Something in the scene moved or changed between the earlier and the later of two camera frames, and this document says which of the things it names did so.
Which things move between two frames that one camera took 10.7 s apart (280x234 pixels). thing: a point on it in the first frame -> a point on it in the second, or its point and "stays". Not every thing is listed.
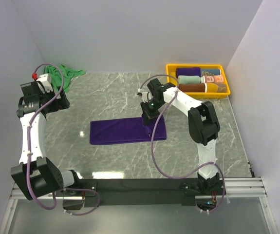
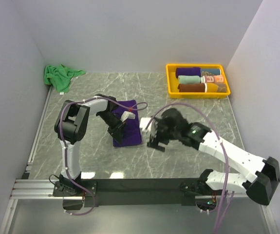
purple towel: [126, 130] -> [131, 132]
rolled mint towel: [189, 79] stays
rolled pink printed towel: [216, 79] stays
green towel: [67, 74] stays
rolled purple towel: [188, 71] stays
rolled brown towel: [192, 87] stays
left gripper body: [58, 104] -> [115, 125]
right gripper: [148, 116] -> [154, 143]
